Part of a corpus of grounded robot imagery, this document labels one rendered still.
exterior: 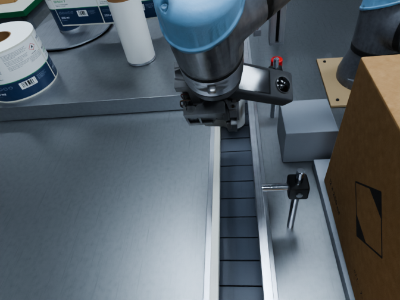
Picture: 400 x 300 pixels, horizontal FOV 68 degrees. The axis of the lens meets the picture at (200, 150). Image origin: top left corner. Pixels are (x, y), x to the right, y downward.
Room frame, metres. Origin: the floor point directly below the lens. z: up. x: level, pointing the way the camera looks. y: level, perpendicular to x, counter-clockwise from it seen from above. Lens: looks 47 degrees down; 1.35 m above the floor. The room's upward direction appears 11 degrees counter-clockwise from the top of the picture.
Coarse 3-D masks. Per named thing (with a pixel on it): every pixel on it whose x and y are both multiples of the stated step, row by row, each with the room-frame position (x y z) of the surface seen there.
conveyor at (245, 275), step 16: (224, 128) 0.49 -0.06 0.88; (224, 144) 0.44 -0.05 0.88; (240, 144) 0.43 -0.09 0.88; (224, 160) 0.39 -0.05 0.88; (240, 160) 0.38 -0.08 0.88; (224, 176) 0.35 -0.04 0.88; (240, 176) 0.34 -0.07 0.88; (224, 192) 0.32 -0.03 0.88; (240, 192) 0.31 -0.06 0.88; (224, 208) 0.28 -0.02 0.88; (240, 208) 0.28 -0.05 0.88; (224, 224) 0.25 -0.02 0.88; (240, 224) 0.24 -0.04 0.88; (256, 224) 0.24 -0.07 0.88; (224, 240) 0.22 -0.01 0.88; (240, 240) 0.22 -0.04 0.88; (256, 240) 0.21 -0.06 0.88; (224, 256) 0.20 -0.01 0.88; (240, 256) 0.19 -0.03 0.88; (256, 256) 0.19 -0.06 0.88; (224, 272) 0.17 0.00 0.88; (240, 272) 0.17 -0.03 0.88; (256, 272) 0.16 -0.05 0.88; (224, 288) 0.15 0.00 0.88; (240, 288) 0.14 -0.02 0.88; (256, 288) 0.14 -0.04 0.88
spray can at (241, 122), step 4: (240, 100) 0.47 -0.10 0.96; (244, 100) 0.48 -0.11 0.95; (240, 104) 0.47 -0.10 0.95; (244, 104) 0.48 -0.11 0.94; (240, 108) 0.47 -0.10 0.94; (244, 108) 0.48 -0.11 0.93; (240, 112) 0.47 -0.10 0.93; (244, 112) 0.48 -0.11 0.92; (240, 116) 0.47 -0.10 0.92; (244, 116) 0.48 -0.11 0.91; (240, 120) 0.47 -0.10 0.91; (244, 120) 0.48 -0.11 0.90; (240, 124) 0.47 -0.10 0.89; (244, 124) 0.48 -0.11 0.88; (240, 128) 0.47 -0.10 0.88
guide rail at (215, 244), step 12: (216, 132) 0.44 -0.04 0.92; (216, 144) 0.41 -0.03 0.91; (216, 156) 0.38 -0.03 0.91; (216, 168) 0.35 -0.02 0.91; (216, 180) 0.32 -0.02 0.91; (216, 192) 0.29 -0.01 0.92; (216, 204) 0.27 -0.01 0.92; (216, 216) 0.25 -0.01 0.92; (216, 228) 0.23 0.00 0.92; (216, 240) 0.21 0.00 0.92; (216, 252) 0.19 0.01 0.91; (216, 264) 0.17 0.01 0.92; (216, 276) 0.15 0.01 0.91; (216, 288) 0.14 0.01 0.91
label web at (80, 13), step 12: (60, 0) 1.12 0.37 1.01; (72, 0) 1.10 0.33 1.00; (84, 0) 1.09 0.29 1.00; (96, 0) 1.08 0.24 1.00; (60, 12) 1.12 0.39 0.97; (72, 12) 1.11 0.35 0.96; (84, 12) 1.10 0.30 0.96; (96, 12) 1.08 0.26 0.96; (108, 12) 1.07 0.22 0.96; (72, 24) 1.12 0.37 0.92; (84, 24) 1.10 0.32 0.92
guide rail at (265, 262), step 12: (252, 108) 0.44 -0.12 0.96; (252, 120) 0.41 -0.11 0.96; (252, 132) 0.38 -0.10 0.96; (252, 144) 0.35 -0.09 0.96; (252, 156) 0.32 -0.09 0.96; (252, 168) 0.30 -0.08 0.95; (264, 216) 0.21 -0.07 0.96; (264, 228) 0.19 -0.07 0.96; (264, 240) 0.17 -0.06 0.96; (264, 252) 0.16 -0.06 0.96; (264, 264) 0.14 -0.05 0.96; (264, 276) 0.13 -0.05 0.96; (264, 288) 0.11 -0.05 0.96
